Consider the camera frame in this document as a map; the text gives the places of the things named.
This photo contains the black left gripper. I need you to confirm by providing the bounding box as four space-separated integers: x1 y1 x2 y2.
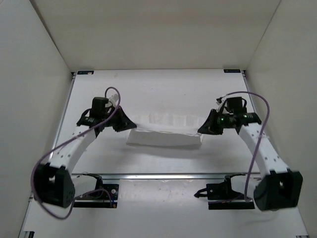
104 104 137 130

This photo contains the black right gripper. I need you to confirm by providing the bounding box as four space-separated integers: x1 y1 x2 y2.
199 110 233 135

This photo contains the white pleated skirt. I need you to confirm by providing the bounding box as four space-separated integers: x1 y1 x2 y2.
126 113 204 149

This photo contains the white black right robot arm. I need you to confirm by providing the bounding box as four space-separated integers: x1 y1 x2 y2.
198 97 303 211

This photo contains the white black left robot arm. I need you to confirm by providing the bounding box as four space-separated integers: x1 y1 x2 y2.
31 94 136 208

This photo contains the right dark corner label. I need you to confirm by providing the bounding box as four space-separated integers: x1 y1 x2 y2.
223 69 241 73

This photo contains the dark corner label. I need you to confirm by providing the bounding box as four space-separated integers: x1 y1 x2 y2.
77 70 94 75
223 69 241 73

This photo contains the left dark corner label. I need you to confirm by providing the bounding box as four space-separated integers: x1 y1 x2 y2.
77 70 94 75

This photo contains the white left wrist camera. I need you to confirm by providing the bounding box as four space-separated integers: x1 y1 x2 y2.
108 94 119 107

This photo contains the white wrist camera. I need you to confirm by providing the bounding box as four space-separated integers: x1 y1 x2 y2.
216 96 228 113
108 94 119 107

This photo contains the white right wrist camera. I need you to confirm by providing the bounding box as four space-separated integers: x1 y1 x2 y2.
216 96 228 113

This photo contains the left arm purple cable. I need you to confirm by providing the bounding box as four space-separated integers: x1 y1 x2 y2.
31 86 122 220

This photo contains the aluminium table edge rail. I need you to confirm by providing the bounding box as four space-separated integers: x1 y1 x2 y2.
99 173 232 181

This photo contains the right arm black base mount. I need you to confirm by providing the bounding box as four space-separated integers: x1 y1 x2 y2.
194 174 255 210

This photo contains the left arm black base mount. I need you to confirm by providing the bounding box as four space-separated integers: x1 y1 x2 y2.
72 173 119 209

